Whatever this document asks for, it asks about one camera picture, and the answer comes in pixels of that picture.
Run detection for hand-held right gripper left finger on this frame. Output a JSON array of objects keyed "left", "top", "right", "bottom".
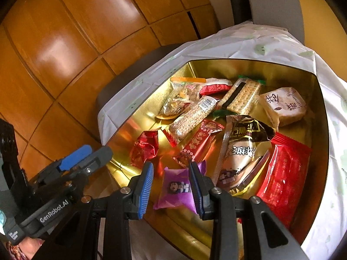
[{"left": 53, "top": 161, "right": 155, "bottom": 260}]

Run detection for grey yellow blue sofa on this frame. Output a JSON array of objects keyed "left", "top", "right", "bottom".
[{"left": 245, "top": 0, "right": 347, "bottom": 60}]

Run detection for beige square pastry packet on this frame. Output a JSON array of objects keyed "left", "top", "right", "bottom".
[{"left": 259, "top": 87, "right": 308, "bottom": 130}]

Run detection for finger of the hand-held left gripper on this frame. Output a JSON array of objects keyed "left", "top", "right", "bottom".
[
  {"left": 78, "top": 146, "right": 114, "bottom": 177},
  {"left": 58, "top": 144, "right": 93, "bottom": 172}
]

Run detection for purple snack packet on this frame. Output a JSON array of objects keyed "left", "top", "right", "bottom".
[{"left": 153, "top": 160, "right": 207, "bottom": 215}]

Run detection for red foil candy wrapper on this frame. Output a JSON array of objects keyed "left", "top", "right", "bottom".
[{"left": 129, "top": 130, "right": 160, "bottom": 170}]

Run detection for brown and gold snack packet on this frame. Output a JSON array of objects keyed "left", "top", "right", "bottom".
[{"left": 211, "top": 114, "right": 275, "bottom": 195}]

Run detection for pale green printed tablecloth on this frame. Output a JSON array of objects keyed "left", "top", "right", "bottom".
[{"left": 98, "top": 20, "right": 347, "bottom": 260}]

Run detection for clear nut bag yellow edges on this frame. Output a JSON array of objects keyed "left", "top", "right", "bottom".
[{"left": 156, "top": 77, "right": 207, "bottom": 121}]

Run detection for large red snack packet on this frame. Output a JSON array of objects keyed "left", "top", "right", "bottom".
[{"left": 256, "top": 133, "right": 312, "bottom": 228}]

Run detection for slim red bar packet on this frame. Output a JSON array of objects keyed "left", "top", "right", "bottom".
[{"left": 173, "top": 119, "right": 225, "bottom": 168}]

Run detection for gold rectangular tin box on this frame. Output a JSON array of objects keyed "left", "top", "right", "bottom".
[{"left": 104, "top": 58, "right": 330, "bottom": 260}]

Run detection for cracker packet green ends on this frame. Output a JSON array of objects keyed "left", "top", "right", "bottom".
[{"left": 213, "top": 75, "right": 266, "bottom": 118}]

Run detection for white and red snack packet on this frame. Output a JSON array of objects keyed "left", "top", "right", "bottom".
[{"left": 201, "top": 78, "right": 233, "bottom": 96}]

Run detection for patterned red clothing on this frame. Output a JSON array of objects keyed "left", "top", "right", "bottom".
[{"left": 4, "top": 237, "right": 45, "bottom": 260}]

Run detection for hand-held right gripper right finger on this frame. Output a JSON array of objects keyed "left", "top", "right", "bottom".
[{"left": 188, "top": 161, "right": 309, "bottom": 260}]

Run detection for clear sesame bar packet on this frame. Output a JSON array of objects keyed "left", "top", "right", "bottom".
[{"left": 163, "top": 95, "right": 217, "bottom": 147}]

